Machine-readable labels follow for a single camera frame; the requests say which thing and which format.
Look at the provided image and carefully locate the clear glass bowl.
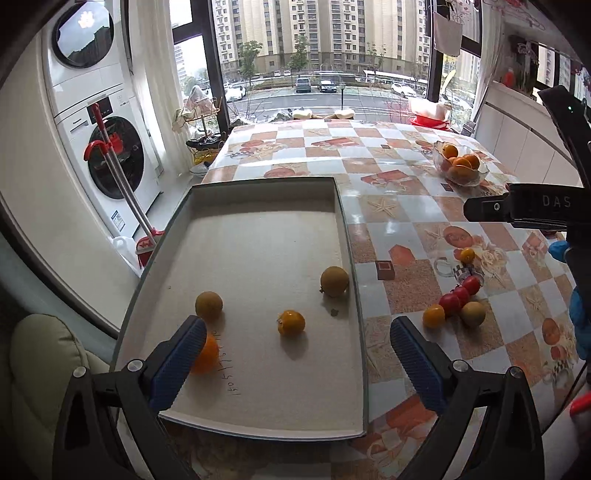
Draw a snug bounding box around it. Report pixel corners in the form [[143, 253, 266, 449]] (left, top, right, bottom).
[[431, 141, 490, 188]]

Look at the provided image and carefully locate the white cabinet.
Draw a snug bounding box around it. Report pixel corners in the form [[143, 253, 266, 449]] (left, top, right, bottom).
[[475, 80, 591, 195]]

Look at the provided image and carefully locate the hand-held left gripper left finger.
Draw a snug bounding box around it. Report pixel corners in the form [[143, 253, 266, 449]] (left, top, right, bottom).
[[52, 315, 207, 480]]

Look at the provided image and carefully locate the black window frame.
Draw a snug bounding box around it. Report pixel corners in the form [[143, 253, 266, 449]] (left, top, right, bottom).
[[170, 0, 485, 139]]

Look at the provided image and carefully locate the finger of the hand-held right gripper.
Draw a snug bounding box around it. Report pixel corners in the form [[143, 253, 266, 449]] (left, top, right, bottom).
[[463, 194, 509, 223]]

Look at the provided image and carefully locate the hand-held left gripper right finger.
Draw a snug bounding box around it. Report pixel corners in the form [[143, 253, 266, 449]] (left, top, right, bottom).
[[390, 316, 546, 480]]

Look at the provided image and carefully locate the white tumble dryer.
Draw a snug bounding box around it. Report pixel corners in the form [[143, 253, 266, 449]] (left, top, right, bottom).
[[41, 0, 134, 116]]

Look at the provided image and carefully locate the dark plant decoration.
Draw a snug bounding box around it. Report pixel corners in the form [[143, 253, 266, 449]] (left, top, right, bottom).
[[510, 39, 541, 88]]

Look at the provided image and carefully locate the beige upholstered chair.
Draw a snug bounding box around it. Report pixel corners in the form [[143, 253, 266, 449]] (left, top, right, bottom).
[[9, 314, 112, 480]]

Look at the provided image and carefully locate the white curtain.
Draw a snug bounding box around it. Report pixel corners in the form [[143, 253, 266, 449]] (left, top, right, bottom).
[[473, 0, 509, 134], [124, 0, 185, 176]]

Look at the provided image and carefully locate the brown round fruit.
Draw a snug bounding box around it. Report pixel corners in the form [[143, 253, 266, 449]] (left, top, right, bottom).
[[320, 266, 350, 297], [460, 300, 487, 328], [195, 291, 224, 321]]

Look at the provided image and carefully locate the checkered printed tablecloth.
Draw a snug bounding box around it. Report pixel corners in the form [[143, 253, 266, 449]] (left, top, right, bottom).
[[157, 119, 591, 480]]

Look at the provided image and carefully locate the red basin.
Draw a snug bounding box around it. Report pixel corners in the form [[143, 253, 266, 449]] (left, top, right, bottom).
[[410, 116, 451, 132]]

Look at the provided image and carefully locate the grey hanging towel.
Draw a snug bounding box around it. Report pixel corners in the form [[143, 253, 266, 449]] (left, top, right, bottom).
[[431, 11, 464, 57]]

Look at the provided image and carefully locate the grey shallow cardboard box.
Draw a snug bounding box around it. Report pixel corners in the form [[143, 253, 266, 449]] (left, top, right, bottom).
[[112, 176, 370, 439]]

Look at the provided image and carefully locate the white plastic jug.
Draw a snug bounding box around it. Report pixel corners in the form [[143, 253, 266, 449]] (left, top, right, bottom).
[[111, 236, 136, 260]]

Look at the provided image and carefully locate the beige apartment building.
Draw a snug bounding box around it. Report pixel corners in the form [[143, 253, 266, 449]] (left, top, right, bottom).
[[212, 0, 428, 75]]

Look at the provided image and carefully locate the green tree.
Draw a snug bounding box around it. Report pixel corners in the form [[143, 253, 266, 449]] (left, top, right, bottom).
[[239, 41, 264, 77], [288, 37, 311, 72]]

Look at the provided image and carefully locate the red dustpan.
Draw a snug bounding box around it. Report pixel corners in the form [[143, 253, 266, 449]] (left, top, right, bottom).
[[135, 230, 165, 269]]

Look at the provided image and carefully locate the person's right hand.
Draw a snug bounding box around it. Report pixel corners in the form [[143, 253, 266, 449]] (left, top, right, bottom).
[[549, 240, 591, 361]]

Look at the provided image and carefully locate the wire rack with cloths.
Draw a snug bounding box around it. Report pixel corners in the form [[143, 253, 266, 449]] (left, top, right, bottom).
[[173, 84, 228, 178]]

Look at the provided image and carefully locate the white washing machine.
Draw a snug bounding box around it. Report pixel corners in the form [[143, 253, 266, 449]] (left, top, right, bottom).
[[53, 88, 164, 241]]

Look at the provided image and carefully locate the mop with red hook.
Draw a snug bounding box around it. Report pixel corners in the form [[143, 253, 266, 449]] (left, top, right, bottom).
[[83, 104, 160, 241]]

